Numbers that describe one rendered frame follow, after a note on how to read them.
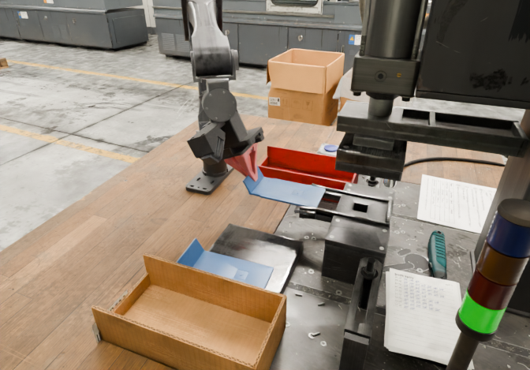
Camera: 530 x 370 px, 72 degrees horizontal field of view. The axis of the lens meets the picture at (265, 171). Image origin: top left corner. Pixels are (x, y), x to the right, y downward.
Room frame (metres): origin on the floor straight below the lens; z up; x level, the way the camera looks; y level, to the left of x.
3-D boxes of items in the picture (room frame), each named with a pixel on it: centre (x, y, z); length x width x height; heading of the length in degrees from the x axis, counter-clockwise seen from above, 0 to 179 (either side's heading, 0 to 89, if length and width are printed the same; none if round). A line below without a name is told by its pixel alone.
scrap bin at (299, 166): (0.81, -0.10, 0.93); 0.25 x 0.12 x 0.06; 69
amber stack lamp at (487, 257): (0.27, -0.23, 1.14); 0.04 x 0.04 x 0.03
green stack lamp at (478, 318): (0.27, -0.23, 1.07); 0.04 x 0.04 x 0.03
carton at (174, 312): (0.36, 0.11, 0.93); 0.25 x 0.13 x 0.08; 69
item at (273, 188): (0.63, -0.04, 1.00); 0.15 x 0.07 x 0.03; 68
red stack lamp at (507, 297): (0.27, -0.23, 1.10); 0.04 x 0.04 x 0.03
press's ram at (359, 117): (0.55, -0.25, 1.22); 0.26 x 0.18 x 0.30; 69
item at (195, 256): (0.47, 0.07, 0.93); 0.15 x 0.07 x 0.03; 71
